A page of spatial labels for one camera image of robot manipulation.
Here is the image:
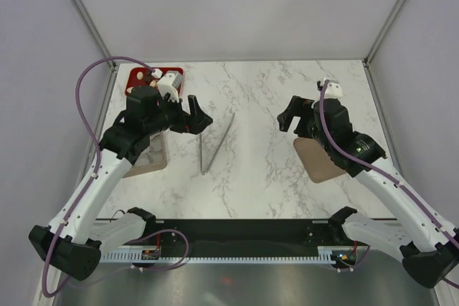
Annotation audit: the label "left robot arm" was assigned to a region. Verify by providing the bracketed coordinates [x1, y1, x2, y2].
[29, 86, 213, 281]

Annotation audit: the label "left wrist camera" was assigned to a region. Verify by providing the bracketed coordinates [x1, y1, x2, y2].
[157, 70, 184, 102]

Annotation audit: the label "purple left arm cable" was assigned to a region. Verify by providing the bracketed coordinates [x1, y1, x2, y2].
[42, 56, 162, 299]

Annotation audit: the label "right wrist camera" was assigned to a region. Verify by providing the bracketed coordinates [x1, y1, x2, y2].
[316, 78, 344, 99]

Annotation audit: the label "metal tongs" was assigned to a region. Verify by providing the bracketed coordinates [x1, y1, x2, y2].
[198, 113, 235, 176]

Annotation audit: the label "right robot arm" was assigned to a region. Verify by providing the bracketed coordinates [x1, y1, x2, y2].
[277, 96, 458, 289]

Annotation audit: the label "left aluminium frame post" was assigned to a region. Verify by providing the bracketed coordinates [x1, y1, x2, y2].
[70, 0, 110, 57]

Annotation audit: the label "right aluminium frame post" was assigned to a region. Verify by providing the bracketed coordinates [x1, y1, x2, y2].
[363, 0, 407, 68]

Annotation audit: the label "gold chocolate box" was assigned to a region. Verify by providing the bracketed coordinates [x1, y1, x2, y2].
[124, 133, 168, 178]

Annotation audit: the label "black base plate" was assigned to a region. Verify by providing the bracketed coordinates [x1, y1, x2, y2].
[142, 219, 354, 257]

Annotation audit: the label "red chocolate tray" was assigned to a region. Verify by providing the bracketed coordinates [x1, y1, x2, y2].
[124, 67, 184, 96]

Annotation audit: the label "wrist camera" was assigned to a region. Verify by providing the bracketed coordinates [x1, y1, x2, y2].
[157, 70, 184, 102]
[316, 78, 344, 99]

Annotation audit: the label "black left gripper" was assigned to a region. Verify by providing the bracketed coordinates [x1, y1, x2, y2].
[145, 92, 212, 136]

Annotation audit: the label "aluminium frame post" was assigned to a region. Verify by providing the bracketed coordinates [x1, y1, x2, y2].
[70, 0, 110, 57]
[363, 0, 407, 68]

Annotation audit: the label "gold box lid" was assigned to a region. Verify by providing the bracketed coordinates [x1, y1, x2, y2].
[293, 138, 346, 183]

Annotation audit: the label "white cable duct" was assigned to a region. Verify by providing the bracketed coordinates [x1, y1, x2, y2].
[100, 247, 336, 264]

